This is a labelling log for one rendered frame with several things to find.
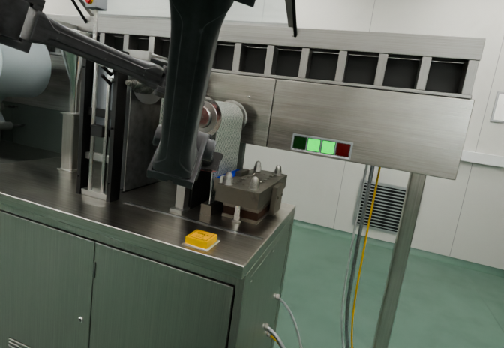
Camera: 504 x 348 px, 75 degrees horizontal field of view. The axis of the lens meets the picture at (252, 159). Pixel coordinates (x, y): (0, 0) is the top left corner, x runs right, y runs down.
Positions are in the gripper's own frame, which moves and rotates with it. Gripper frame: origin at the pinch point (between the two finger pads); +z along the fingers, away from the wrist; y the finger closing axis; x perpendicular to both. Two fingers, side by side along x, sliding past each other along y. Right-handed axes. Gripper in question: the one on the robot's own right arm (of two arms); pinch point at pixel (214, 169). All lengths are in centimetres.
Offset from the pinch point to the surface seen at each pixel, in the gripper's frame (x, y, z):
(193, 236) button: -26.4, 8.4, -16.6
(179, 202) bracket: -14.9, -9.4, 1.5
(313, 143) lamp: 26.0, 29.6, 19.8
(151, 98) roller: 18.6, -28.9, -12.1
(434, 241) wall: 57, 136, 273
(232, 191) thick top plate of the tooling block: -7.3, 10.4, -2.2
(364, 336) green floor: -44, 71, 135
